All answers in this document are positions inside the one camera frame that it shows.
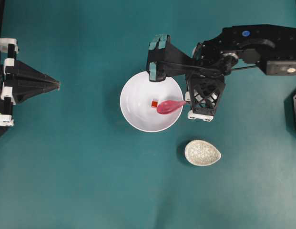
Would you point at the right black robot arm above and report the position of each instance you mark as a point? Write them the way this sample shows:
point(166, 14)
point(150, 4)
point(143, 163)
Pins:
point(270, 48)

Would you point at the pink plastic spoon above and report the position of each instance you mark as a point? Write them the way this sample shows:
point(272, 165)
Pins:
point(169, 106)

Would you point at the white round bowl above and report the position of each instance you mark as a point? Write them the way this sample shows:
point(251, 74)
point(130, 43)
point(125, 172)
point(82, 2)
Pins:
point(136, 100)

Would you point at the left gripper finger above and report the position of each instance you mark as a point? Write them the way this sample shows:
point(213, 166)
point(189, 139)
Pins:
point(18, 68)
point(19, 92)

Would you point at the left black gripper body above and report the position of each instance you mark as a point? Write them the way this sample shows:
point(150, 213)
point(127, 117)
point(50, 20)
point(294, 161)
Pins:
point(10, 47)

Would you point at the small red block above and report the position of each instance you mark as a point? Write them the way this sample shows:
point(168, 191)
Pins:
point(154, 104)

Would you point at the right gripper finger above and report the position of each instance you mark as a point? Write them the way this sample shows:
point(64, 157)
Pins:
point(165, 60)
point(203, 95)

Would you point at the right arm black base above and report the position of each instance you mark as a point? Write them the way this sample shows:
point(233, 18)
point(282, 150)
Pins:
point(290, 112)

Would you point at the speckled egg-shaped spoon rest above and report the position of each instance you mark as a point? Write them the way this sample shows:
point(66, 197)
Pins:
point(201, 153)

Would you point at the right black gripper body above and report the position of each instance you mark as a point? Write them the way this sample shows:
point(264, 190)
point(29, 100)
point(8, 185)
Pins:
point(212, 59)

